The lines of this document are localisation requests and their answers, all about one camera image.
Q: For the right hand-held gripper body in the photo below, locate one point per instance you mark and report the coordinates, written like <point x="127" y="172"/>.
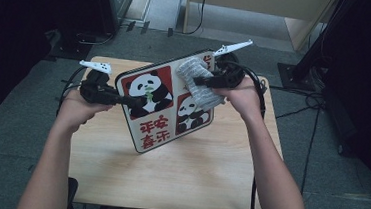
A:
<point x="229" y="74"/>

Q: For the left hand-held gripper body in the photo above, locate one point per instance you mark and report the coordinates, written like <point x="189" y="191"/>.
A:
<point x="96" y="90"/>

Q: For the grey knitted cloth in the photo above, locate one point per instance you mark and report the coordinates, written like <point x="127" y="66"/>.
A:
<point x="196" y="72"/>

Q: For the panda picture board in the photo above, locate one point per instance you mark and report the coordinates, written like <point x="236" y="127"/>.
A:
<point x="154" y="128"/>

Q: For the person's left hand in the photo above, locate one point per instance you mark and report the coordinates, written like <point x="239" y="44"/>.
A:
<point x="76" y="111"/>

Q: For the person's right hand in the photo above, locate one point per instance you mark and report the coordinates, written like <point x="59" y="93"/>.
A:
<point x="246" y="97"/>

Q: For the black metal stand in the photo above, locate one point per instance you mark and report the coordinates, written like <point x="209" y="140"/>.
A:
<point x="305" y="60"/>

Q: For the black computer tower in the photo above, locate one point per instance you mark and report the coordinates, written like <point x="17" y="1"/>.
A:
<point x="114" y="2"/>

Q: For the black chair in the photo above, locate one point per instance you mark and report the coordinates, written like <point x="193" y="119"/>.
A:
<point x="72" y="192"/>

